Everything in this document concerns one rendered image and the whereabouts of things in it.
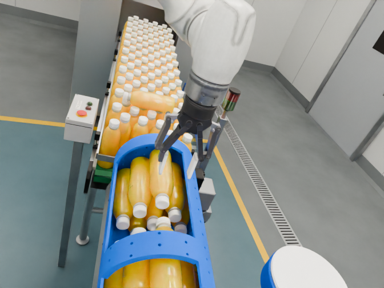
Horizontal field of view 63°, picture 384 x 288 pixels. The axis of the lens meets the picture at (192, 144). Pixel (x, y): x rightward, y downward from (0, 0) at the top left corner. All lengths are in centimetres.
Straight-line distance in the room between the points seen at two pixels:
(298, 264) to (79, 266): 137
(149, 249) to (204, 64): 42
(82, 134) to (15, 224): 115
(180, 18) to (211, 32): 13
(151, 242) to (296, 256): 60
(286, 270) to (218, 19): 82
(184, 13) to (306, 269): 88
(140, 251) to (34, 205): 174
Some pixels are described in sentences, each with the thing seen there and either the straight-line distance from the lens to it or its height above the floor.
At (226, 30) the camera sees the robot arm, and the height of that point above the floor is 169.
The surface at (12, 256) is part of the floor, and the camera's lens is 219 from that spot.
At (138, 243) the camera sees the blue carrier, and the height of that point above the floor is 121.
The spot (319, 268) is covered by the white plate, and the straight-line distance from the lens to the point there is 123.
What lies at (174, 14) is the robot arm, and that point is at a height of 165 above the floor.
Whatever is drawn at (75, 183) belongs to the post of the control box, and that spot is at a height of 69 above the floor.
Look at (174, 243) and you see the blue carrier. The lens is 76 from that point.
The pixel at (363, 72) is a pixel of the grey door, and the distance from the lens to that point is 482.
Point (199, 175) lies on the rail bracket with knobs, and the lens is 133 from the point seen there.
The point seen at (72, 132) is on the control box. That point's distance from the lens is 131.
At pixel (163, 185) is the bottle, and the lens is 93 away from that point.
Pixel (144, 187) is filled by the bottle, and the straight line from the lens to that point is 97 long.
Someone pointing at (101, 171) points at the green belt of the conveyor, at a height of 90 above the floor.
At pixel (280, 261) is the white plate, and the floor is 104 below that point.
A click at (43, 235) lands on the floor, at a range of 227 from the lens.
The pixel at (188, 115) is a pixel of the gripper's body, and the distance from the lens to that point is 70.
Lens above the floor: 182
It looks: 33 degrees down
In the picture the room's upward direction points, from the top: 21 degrees clockwise
